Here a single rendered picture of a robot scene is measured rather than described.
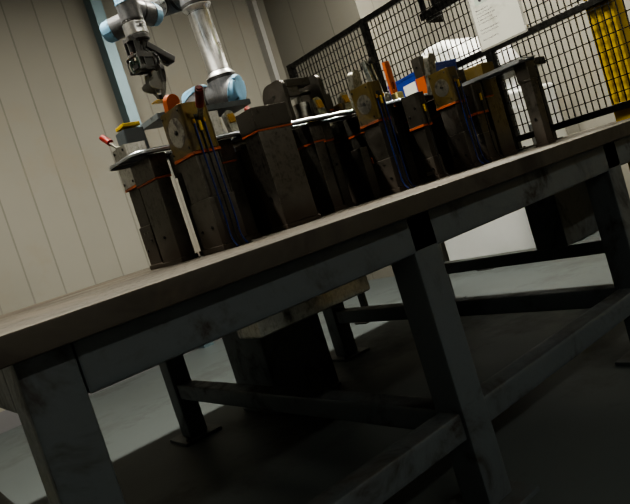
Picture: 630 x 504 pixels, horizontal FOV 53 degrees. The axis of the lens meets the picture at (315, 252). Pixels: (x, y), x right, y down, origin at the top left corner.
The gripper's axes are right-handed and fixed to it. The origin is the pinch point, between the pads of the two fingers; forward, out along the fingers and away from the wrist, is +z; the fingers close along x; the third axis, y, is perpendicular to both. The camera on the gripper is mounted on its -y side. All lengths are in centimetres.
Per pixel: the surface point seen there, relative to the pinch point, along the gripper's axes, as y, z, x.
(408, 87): -114, 13, 20
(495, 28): -128, 3, 60
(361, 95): -29, 22, 55
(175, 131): 37, 22, 47
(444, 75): -63, 21, 66
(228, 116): -5.9, 14.4, 20.8
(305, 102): -44, 13, 20
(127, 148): 30.3, 18.2, 16.2
